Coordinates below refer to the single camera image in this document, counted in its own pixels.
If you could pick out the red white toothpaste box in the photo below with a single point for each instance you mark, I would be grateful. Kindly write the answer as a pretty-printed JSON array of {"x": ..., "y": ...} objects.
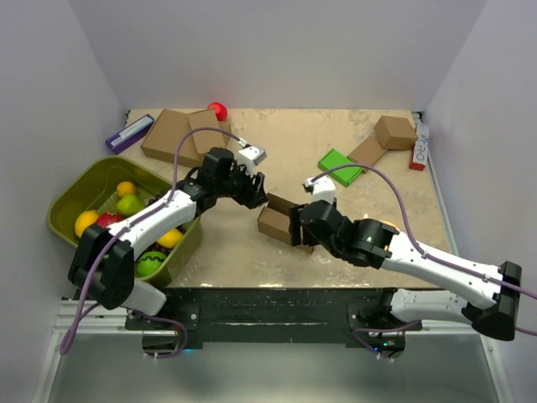
[{"x": 419, "y": 155}]

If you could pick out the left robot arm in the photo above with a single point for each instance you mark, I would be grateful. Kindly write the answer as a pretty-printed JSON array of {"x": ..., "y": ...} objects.
[{"x": 103, "y": 266}]

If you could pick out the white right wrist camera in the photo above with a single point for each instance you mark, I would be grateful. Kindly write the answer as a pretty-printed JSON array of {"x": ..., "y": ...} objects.
[{"x": 322, "y": 189}]

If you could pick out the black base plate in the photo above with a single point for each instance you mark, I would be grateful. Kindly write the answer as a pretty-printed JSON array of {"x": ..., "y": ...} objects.
[{"x": 348, "y": 316}]

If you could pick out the flat small brown box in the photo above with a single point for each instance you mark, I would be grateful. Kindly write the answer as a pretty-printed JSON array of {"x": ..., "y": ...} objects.
[{"x": 368, "y": 152}]

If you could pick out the yellow lemon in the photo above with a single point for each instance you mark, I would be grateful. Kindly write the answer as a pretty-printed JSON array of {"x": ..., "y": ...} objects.
[{"x": 84, "y": 220}]

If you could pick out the green striped ball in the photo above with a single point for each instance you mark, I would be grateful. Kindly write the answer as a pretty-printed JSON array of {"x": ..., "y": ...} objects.
[{"x": 149, "y": 262}]

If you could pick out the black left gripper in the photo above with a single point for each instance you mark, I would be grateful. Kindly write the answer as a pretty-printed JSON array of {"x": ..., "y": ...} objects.
[{"x": 259, "y": 196}]

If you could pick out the green pear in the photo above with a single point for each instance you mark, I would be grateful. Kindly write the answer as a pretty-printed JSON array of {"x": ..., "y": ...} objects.
[{"x": 129, "y": 205}]

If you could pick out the olive green plastic bin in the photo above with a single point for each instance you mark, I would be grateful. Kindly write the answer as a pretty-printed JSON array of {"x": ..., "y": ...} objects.
[{"x": 95, "y": 189}]

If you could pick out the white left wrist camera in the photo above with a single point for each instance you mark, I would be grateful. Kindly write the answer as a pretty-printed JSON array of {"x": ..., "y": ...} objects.
[{"x": 250, "y": 157}]

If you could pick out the small brown cube box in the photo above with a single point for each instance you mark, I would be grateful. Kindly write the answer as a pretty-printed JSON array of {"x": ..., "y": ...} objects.
[{"x": 395, "y": 133}]

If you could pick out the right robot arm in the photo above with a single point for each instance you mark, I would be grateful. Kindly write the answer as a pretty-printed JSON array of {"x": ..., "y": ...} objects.
[{"x": 484, "y": 296}]

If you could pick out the brown cardboard box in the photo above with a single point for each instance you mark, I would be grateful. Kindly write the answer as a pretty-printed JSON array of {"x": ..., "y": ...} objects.
[{"x": 274, "y": 218}]

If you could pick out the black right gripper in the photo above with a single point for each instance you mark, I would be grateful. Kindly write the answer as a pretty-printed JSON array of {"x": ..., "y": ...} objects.
[{"x": 295, "y": 229}]

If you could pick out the purple toothpaste box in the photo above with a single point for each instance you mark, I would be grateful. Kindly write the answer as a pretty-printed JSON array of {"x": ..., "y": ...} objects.
[{"x": 130, "y": 135}]

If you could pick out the small orange fruit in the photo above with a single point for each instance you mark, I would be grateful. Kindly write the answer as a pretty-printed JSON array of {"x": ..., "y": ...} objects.
[{"x": 126, "y": 188}]

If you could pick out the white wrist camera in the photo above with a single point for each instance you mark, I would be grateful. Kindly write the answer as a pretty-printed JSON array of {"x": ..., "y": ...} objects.
[
  {"x": 250, "y": 157},
  {"x": 322, "y": 189}
]

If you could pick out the red dragon fruit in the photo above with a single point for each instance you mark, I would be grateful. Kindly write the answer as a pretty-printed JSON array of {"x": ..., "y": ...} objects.
[{"x": 107, "y": 219}]

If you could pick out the medium brown box on top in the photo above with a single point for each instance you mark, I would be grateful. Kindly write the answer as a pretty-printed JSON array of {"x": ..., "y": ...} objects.
[{"x": 204, "y": 140}]

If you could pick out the purple grapes bunch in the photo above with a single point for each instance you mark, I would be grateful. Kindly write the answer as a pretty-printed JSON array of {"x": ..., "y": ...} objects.
[{"x": 155, "y": 247}]

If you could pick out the red apple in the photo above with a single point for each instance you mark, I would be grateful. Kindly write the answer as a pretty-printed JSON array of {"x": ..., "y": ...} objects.
[{"x": 220, "y": 110}]

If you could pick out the yellow mango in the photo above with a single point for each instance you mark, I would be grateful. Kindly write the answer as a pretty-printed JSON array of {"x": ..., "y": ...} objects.
[{"x": 170, "y": 239}]

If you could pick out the orange round disc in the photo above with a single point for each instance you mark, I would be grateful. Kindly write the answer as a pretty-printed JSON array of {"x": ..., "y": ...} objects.
[{"x": 365, "y": 216}]

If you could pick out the large flat brown box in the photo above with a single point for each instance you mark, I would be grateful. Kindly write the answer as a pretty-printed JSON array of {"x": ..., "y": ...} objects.
[{"x": 165, "y": 135}]

